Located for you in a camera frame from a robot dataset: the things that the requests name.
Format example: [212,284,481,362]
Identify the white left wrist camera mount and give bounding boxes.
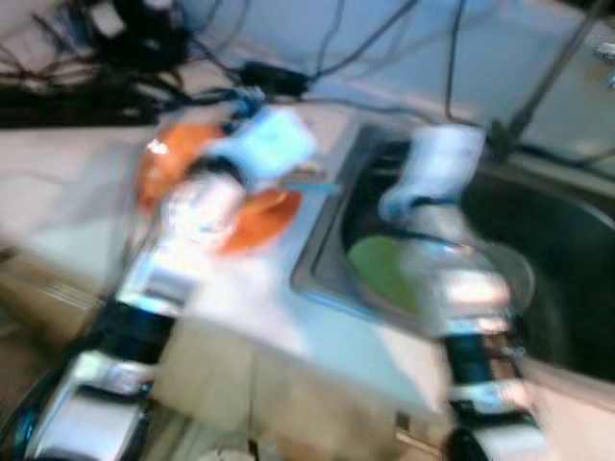
[197,104,320,191]

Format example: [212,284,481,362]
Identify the blue and brown utensil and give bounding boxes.
[279,173,344,191]

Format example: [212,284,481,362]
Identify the green plate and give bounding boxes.
[346,235,424,315]

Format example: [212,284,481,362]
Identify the stainless steel sink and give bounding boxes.
[291,120,615,385]

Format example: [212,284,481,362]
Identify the black plug-in charger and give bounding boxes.
[58,0,193,70]

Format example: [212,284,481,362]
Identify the metal cabinet handle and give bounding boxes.
[392,411,453,454]

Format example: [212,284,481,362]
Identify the chrome sink faucet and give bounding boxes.
[488,0,615,162]

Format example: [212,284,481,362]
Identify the orange plate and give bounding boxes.
[135,120,302,254]

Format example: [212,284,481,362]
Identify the white bowl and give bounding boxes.
[480,242,536,323]

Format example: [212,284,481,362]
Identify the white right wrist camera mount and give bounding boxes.
[378,125,486,224]

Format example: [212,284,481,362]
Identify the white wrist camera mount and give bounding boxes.
[378,125,486,224]
[197,104,320,191]

